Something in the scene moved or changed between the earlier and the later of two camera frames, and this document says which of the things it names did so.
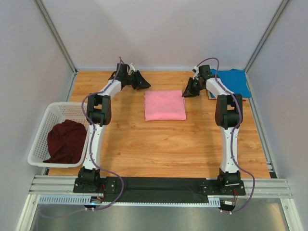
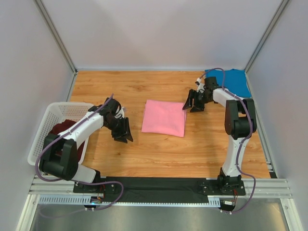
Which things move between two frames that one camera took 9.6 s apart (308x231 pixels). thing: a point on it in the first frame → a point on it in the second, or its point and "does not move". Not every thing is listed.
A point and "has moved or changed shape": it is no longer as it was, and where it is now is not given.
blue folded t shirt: x=235 y=80 does not move
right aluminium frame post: x=282 y=7 does not move
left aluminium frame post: x=42 y=10 does not move
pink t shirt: x=164 y=105 has moved or changed shape
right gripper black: x=191 y=85 → x=197 y=98
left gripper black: x=137 y=79 → x=121 y=130
